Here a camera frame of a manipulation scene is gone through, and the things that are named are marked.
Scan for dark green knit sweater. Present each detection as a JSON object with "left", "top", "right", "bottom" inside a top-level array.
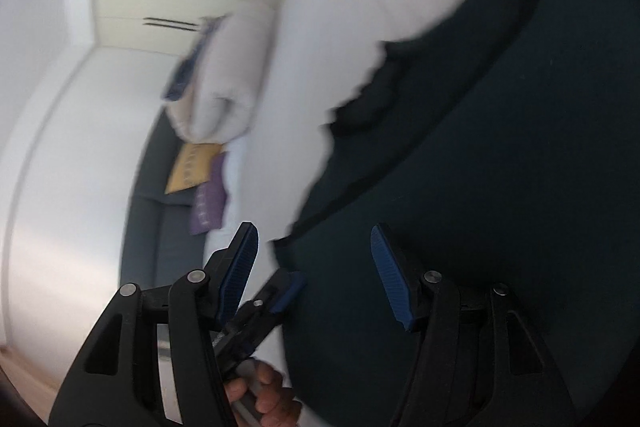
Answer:
[{"left": 274, "top": 0, "right": 639, "bottom": 426}]

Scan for white bed with sheet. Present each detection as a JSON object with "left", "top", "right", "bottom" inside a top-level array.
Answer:
[{"left": 202, "top": 0, "right": 566, "bottom": 427}]

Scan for purple patterned cushion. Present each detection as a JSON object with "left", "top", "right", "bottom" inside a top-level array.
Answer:
[{"left": 189, "top": 152, "right": 228, "bottom": 235}]

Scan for yellow patterned cushion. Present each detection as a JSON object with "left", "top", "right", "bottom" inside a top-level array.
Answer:
[{"left": 165, "top": 143, "right": 222, "bottom": 194}]

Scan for folded beige duvet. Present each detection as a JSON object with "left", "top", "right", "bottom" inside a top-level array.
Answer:
[{"left": 163, "top": 2, "right": 276, "bottom": 144}]

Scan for person's left hand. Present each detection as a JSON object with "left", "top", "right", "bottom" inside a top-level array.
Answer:
[{"left": 224, "top": 360, "right": 303, "bottom": 427}]

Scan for dark grey bed headboard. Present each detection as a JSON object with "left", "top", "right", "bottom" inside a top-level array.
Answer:
[{"left": 119, "top": 114, "right": 206, "bottom": 289}]

